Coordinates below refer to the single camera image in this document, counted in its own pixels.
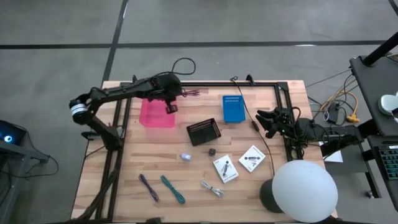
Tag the white box with green side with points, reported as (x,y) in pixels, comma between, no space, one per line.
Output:
(225,168)

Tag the small black cube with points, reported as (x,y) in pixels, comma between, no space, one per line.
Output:
(212,152)

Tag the black aluminium table frame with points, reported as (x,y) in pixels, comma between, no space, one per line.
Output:
(217,84)

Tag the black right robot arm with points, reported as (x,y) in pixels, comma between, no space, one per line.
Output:
(339,137)

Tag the translucent pink plastic bin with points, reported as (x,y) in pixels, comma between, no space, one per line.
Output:
(155,119)

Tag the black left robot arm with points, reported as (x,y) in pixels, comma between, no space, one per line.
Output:
(124,90)

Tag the white round lamp dome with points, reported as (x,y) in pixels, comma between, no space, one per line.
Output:
(304,191)

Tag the black pole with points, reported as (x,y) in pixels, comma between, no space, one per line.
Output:
(381,51)

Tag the small pale lilac item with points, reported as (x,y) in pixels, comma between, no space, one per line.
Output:
(186,157)

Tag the white cardboard box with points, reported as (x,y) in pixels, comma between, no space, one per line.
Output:
(252,158)

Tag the black lamp base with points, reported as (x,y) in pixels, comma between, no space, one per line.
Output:
(266,196)

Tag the white paper sheet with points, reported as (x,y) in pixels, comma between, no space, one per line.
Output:
(335,157)

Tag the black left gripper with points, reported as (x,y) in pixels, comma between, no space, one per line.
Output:
(169,85)

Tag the dark grey side table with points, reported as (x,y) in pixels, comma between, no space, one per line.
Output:
(367,93)

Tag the black desk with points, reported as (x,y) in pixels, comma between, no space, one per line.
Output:
(373,174)

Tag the black slotted plastic basket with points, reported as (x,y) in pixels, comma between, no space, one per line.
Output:
(203,132)

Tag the black power adapter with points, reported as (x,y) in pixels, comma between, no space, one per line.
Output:
(334,112)

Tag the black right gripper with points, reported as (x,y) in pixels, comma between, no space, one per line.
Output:
(286,123)

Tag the black keyboard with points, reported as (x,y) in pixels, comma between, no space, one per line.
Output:
(390,158)

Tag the black device with blue light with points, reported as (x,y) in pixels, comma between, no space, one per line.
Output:
(9,135)

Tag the white round device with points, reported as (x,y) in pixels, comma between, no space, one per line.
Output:
(388,104)

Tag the grey metal stand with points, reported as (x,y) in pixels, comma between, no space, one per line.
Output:
(18,151)

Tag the blue plastic bin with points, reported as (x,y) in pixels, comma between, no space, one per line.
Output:
(234,109)

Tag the black frame clamp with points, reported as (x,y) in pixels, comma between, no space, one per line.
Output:
(249,79)
(134,78)

